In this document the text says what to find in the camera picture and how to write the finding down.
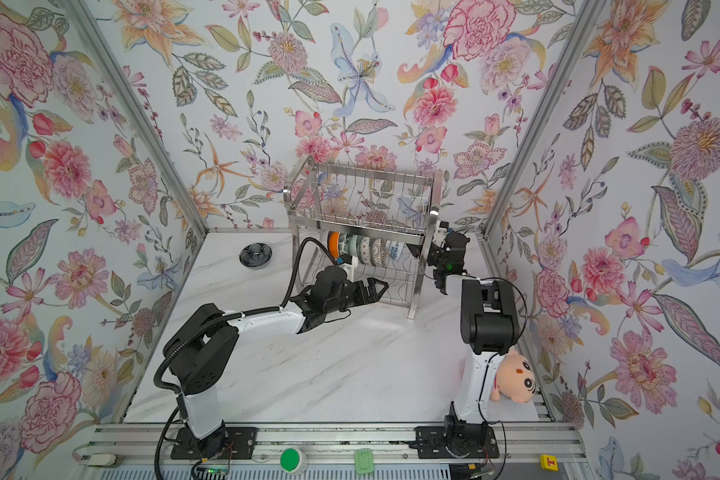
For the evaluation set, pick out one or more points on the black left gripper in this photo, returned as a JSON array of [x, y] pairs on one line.
[[362, 296]]

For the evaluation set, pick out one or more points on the white lattice pattern bowl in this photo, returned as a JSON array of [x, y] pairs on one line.
[[378, 253]]

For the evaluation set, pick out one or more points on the pale green bowl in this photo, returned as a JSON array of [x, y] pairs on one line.
[[352, 245]]

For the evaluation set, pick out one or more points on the green leaf pattern bowl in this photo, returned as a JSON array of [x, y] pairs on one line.
[[343, 240]]

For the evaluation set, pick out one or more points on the white bowl orange outside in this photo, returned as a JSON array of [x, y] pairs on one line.
[[333, 244]]

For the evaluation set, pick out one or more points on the stainless steel dish rack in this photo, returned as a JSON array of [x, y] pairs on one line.
[[392, 205]]

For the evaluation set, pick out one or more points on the blue floral bowl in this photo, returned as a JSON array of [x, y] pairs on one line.
[[395, 251]]

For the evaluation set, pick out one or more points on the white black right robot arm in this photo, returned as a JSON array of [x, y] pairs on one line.
[[489, 326]]

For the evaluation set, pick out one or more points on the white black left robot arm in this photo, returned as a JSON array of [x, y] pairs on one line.
[[195, 358]]

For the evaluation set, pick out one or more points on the black patterned bowl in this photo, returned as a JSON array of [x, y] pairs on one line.
[[256, 255]]

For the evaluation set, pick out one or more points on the pink plush pig toy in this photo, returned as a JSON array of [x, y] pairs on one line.
[[515, 379]]

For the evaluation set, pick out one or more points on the light green rectangular device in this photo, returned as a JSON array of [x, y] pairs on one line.
[[364, 462]]

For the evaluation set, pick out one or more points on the green round button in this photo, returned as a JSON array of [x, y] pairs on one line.
[[293, 461]]

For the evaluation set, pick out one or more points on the yellow tag block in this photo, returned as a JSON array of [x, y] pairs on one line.
[[549, 463]]

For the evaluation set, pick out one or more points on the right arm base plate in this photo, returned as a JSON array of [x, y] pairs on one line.
[[469, 441]]

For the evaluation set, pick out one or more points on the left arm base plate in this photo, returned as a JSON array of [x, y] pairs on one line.
[[228, 443]]

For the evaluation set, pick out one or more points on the aluminium front rail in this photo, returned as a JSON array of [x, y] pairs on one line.
[[144, 449]]

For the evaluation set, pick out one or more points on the white plug on rail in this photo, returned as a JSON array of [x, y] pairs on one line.
[[103, 460]]

